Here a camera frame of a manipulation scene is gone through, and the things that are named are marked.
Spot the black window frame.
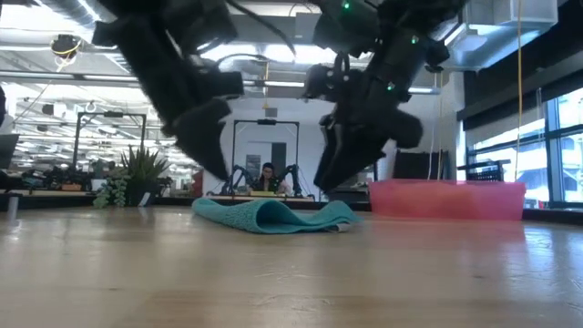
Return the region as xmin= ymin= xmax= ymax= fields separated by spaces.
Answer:
xmin=464 ymin=86 xmax=583 ymax=210

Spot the person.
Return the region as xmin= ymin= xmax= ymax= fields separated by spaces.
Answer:
xmin=249 ymin=162 xmax=293 ymax=196

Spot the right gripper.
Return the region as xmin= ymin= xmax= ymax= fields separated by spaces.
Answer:
xmin=313 ymin=30 xmax=425 ymax=193

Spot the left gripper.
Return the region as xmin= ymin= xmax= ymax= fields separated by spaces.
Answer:
xmin=92 ymin=0 xmax=246 ymax=182

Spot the black gantry frame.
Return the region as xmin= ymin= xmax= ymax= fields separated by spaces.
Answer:
xmin=230 ymin=118 xmax=301 ymax=198
xmin=71 ymin=110 xmax=148 ymax=183

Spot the black crate cart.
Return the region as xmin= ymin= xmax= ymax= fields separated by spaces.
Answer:
xmin=456 ymin=158 xmax=513 ymax=183

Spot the silver air duct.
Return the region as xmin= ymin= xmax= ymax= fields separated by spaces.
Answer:
xmin=436 ymin=0 xmax=559 ymax=72

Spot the green potted plant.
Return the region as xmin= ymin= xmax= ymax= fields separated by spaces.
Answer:
xmin=93 ymin=144 xmax=173 ymax=209

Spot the long ceiling light strip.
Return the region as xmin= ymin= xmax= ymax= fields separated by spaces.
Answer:
xmin=0 ymin=70 xmax=442 ymax=96

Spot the black ceiling cable reel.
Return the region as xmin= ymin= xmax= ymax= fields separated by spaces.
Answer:
xmin=49 ymin=34 xmax=83 ymax=59

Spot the black panel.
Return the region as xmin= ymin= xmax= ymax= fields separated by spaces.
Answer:
xmin=392 ymin=149 xmax=451 ymax=181

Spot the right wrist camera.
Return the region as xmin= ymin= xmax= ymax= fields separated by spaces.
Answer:
xmin=303 ymin=53 xmax=354 ymax=102

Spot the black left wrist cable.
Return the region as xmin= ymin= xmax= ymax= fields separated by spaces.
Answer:
xmin=225 ymin=0 xmax=298 ymax=58

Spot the teal microfiber towel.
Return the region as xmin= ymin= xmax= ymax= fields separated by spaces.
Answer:
xmin=190 ymin=196 xmax=364 ymax=235

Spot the pink plastic basket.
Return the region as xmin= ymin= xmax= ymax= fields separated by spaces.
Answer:
xmin=368 ymin=179 xmax=527 ymax=222

